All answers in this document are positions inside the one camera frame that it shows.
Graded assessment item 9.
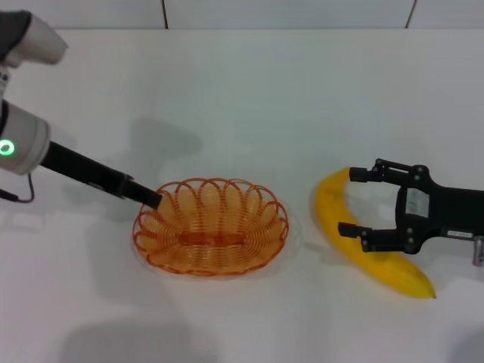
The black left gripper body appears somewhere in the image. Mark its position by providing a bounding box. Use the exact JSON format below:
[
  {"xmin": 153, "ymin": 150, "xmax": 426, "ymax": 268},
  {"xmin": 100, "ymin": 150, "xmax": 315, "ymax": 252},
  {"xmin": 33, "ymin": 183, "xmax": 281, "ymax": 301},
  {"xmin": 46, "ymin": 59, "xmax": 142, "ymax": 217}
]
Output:
[{"xmin": 40, "ymin": 139, "xmax": 132, "ymax": 200}]

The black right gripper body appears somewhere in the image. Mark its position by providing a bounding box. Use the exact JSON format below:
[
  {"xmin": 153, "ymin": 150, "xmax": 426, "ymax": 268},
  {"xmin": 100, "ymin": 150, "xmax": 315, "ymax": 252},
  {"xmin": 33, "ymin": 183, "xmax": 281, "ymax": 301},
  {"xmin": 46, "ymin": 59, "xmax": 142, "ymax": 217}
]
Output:
[{"xmin": 394, "ymin": 164, "xmax": 484, "ymax": 256}]

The yellow banana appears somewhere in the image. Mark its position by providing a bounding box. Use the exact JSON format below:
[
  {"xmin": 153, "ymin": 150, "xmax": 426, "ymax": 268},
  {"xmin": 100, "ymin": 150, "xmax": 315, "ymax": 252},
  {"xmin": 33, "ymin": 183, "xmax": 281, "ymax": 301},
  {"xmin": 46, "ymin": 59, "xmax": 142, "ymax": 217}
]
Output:
[{"xmin": 312, "ymin": 166, "xmax": 437, "ymax": 299}]

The orange wire basket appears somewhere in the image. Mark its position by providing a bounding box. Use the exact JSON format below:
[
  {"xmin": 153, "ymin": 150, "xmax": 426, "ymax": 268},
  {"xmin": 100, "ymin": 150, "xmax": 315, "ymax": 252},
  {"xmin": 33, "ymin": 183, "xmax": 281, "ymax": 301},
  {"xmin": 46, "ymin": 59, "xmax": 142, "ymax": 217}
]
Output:
[{"xmin": 131, "ymin": 177, "xmax": 290, "ymax": 278}]

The small silver connector plug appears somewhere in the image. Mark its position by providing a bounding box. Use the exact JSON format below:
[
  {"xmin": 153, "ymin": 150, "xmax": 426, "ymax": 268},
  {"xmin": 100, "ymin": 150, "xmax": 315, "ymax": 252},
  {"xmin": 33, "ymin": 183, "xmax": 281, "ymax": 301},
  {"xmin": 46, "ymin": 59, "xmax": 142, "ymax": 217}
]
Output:
[{"xmin": 470, "ymin": 234, "xmax": 484, "ymax": 268}]

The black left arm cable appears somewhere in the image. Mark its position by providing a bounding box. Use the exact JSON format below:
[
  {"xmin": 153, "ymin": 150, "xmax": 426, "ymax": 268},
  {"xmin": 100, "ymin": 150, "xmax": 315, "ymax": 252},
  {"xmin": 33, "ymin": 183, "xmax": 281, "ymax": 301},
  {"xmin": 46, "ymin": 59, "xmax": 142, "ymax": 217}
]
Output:
[{"xmin": 0, "ymin": 173, "xmax": 36, "ymax": 204}]

